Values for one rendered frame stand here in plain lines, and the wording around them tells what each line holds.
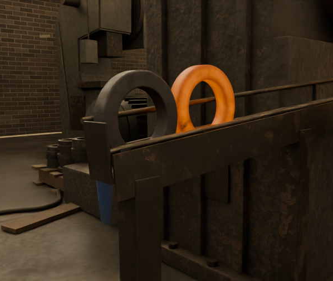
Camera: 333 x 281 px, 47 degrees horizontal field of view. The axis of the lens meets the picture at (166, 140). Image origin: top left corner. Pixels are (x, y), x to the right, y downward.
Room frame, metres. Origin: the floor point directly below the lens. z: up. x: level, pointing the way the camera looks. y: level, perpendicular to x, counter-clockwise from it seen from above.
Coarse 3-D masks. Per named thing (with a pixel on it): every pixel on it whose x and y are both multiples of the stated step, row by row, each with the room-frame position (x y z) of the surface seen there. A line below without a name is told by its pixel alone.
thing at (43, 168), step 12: (60, 144) 2.72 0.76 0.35; (72, 144) 2.54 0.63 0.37; (84, 144) 2.49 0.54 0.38; (48, 156) 2.89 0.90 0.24; (60, 156) 2.70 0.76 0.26; (72, 156) 2.55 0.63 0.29; (84, 156) 2.50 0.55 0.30; (36, 168) 2.92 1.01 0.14; (48, 168) 2.87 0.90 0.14; (60, 168) 2.70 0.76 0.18; (48, 180) 2.86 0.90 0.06; (60, 180) 2.69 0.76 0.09
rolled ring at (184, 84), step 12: (192, 72) 0.81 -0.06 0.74; (204, 72) 0.83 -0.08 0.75; (216, 72) 0.86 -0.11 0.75; (180, 84) 0.79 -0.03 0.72; (192, 84) 0.81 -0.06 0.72; (216, 84) 0.87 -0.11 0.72; (228, 84) 0.88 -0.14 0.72; (180, 96) 0.79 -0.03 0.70; (216, 96) 0.90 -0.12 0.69; (228, 96) 0.88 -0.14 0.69; (180, 108) 0.79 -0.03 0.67; (216, 108) 0.90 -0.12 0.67; (228, 108) 0.88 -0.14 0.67; (180, 120) 0.79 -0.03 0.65; (216, 120) 0.89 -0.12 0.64; (228, 120) 0.88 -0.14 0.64
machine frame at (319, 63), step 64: (192, 0) 1.48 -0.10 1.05; (256, 0) 1.26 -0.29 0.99; (320, 0) 1.40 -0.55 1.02; (192, 64) 1.48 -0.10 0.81; (256, 64) 1.26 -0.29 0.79; (320, 64) 1.30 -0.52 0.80; (192, 192) 1.47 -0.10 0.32; (256, 192) 1.25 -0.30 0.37; (320, 192) 1.32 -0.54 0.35; (192, 256) 1.43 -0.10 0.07; (256, 256) 1.25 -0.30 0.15; (320, 256) 1.33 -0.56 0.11
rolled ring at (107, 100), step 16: (112, 80) 0.69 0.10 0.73; (128, 80) 0.69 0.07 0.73; (144, 80) 0.72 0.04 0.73; (160, 80) 0.75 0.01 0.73; (112, 96) 0.67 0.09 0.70; (160, 96) 0.75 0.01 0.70; (96, 112) 0.67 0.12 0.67; (112, 112) 0.67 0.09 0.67; (160, 112) 0.77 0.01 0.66; (176, 112) 0.78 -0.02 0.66; (112, 128) 0.67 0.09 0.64; (160, 128) 0.77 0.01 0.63; (176, 128) 0.78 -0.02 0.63; (112, 144) 0.67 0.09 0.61
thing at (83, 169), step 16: (128, 96) 2.28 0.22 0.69; (144, 96) 2.36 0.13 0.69; (128, 128) 2.08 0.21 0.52; (144, 128) 2.13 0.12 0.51; (64, 176) 2.41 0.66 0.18; (80, 176) 2.25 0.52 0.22; (64, 192) 2.42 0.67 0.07; (80, 192) 2.25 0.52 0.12; (96, 192) 2.11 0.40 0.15; (112, 192) 1.98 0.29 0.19; (80, 208) 2.26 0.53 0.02; (96, 208) 2.11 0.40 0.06; (112, 208) 1.98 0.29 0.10
